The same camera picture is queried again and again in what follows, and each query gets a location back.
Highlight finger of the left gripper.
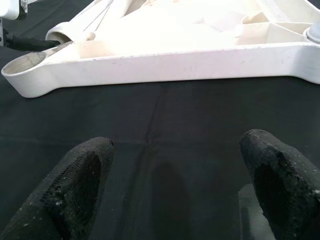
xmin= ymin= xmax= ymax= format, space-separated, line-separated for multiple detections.
xmin=7 ymin=33 xmax=61 ymax=52

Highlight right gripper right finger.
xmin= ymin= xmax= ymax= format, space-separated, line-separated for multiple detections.
xmin=238 ymin=128 xmax=320 ymax=240

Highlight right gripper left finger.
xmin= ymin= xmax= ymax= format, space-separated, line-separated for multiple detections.
xmin=0 ymin=136 xmax=116 ymax=240

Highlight clear tape patch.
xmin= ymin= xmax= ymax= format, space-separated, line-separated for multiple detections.
xmin=237 ymin=183 xmax=258 ymax=240

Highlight black tablecloth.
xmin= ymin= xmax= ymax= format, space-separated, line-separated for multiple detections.
xmin=0 ymin=0 xmax=320 ymax=240

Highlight cream plastic table top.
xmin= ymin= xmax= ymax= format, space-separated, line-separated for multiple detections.
xmin=1 ymin=0 xmax=320 ymax=100

